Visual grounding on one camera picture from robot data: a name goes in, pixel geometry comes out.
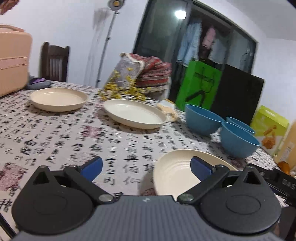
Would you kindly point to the orange fabric piece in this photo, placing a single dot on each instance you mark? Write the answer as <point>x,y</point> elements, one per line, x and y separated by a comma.
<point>284,166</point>

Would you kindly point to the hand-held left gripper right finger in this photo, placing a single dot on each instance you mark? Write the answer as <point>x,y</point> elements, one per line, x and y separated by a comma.
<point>201,168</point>

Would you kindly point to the knitted work glove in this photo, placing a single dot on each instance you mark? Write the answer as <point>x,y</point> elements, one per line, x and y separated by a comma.
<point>167,109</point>

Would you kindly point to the yellow flower branch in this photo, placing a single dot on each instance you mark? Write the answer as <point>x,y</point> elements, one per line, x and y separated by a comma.
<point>115,92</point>

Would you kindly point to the dried pink flowers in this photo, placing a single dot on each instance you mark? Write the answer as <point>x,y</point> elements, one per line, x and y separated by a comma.
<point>7,5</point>

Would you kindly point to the grey fabric pouch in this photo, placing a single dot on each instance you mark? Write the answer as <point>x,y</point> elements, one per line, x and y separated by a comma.
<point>37,84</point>

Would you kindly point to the black paper bag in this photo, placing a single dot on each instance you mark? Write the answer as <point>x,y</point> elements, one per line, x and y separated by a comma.
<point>235,92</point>

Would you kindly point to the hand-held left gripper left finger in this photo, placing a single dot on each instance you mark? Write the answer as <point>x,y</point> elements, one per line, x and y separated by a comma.
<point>92,168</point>

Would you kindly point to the grey lace-trimmed cushion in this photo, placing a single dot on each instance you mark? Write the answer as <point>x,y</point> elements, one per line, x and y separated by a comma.
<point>127,69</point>

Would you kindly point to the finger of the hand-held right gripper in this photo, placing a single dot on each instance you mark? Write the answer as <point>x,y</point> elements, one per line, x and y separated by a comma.
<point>269,175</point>

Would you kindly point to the red patterned blanket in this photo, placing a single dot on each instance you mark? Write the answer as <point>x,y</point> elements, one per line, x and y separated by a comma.
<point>152,71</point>

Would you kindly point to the dark sliding glass door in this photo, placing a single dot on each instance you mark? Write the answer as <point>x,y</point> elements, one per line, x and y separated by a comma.
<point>157,27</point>

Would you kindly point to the hanging pink garment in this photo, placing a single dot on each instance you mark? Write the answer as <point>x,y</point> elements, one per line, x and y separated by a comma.
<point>208,37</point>

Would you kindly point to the dark wooden chair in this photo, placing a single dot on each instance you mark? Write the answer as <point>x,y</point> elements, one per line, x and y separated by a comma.
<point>55,62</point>

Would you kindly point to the green snack box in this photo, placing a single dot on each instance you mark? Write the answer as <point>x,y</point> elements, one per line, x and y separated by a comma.
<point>268,129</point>

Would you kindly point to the green paper bag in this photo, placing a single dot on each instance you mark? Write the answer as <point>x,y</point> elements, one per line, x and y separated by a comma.
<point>196,85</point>

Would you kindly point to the yellow thermos bottle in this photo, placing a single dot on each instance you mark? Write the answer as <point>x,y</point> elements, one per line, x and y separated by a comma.
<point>289,143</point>

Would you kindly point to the cream plate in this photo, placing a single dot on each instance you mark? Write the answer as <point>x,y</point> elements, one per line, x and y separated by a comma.
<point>175,171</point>
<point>57,98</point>
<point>134,113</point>

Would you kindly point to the hanging white garment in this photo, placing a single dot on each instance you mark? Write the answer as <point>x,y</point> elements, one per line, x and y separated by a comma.
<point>218,51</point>

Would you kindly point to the hanging light blue shirt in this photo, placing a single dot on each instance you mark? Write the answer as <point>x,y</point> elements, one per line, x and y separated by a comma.
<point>189,44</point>

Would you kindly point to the studio lamp on stand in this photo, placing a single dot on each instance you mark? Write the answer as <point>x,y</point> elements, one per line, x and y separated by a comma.
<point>115,4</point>

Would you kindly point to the blue bowl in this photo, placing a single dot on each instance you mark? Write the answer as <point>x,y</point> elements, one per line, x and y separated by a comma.
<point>242,126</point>
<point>238,143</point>
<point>201,122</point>

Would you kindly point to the pink hard case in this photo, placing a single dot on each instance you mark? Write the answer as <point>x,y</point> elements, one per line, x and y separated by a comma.
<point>13,62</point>

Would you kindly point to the calligraphy print tablecloth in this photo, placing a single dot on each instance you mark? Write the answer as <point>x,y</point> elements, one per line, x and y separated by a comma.
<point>69,139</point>

